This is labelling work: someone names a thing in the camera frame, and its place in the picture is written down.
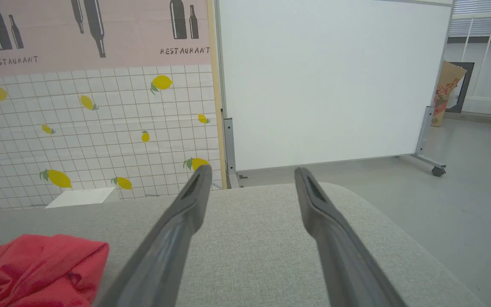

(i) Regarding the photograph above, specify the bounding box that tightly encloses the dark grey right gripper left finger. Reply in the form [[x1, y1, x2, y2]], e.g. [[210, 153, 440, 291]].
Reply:
[[95, 165, 213, 307]]

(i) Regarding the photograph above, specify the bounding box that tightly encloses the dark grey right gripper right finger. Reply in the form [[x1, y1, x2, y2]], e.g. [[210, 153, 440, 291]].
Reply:
[[294, 166, 409, 307]]

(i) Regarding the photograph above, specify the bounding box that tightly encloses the red and white garment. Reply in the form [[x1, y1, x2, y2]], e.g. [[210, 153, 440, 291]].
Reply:
[[0, 234, 110, 307]]

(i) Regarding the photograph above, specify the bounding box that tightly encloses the flat white sheet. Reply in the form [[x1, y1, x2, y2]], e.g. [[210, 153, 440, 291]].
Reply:
[[44, 187, 118, 209]]

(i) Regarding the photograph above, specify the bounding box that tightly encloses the lemon print backdrop panel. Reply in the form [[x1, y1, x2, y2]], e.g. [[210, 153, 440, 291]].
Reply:
[[0, 0, 228, 213]]

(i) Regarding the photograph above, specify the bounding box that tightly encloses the white wheeled partition board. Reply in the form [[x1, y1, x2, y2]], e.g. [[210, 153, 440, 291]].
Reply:
[[214, 0, 455, 189]]

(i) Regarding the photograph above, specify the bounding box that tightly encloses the printed cardboard box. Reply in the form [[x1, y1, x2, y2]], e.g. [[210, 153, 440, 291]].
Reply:
[[431, 60, 468, 127]]

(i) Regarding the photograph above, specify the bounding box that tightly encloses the white window railing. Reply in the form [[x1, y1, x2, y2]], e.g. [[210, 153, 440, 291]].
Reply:
[[446, 0, 491, 118]]

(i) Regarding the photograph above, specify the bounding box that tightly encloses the black frame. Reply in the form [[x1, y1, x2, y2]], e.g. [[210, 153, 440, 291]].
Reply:
[[445, 62, 475, 114]]

